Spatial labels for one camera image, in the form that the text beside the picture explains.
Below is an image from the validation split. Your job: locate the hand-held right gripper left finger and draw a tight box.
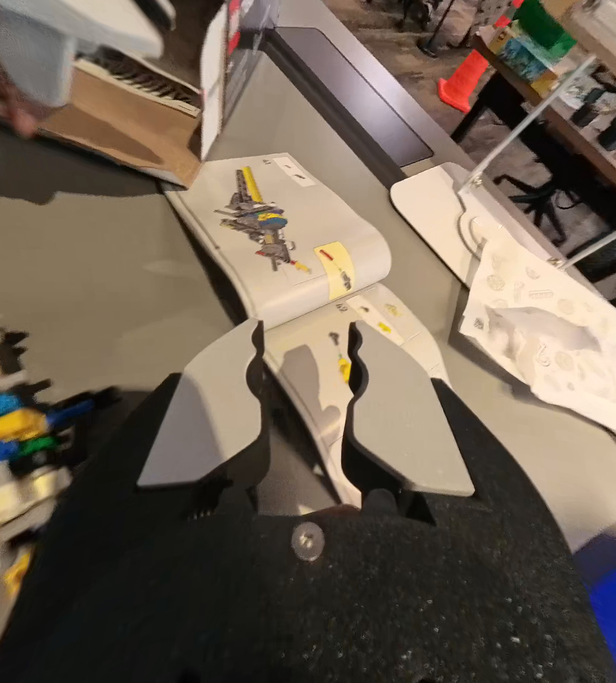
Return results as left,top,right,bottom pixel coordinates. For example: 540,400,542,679
136,318,272,491

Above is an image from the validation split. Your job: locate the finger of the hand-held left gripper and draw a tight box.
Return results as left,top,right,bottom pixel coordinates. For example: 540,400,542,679
70,0,176,58

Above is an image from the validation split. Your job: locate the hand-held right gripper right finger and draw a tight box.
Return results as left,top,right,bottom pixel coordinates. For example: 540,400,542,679
341,319,476,498

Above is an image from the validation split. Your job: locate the lego instruction booklet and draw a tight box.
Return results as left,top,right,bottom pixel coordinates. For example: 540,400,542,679
161,152,452,508

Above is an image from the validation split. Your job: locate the partly built lego model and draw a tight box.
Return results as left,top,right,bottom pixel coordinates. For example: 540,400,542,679
0,299,122,598

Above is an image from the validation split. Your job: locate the colourful lego box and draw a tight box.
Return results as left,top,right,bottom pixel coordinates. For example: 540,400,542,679
489,0,578,82

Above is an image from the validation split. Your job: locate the white printed sheet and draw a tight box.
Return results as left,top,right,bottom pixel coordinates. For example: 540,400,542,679
73,45,202,117

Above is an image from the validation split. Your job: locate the brown cardboard box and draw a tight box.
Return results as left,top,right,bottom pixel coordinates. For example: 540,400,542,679
36,0,282,190

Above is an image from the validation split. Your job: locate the torn white printed paper bag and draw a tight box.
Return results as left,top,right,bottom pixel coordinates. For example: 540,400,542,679
457,229,616,451

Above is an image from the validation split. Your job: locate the white folding stand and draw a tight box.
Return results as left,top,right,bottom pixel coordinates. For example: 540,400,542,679
389,0,616,291

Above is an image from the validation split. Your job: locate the black office chair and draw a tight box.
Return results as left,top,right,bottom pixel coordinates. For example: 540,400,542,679
494,171,580,243

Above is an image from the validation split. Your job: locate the orange traffic cone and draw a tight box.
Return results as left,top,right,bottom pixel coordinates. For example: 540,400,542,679
438,49,491,114

